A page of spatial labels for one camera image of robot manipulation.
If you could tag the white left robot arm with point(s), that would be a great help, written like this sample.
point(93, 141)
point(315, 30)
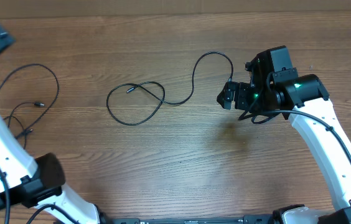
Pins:
point(39, 183)

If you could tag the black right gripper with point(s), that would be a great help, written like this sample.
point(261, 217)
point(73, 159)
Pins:
point(235, 95)

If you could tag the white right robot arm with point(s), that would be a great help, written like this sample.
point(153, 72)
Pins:
point(275, 87)

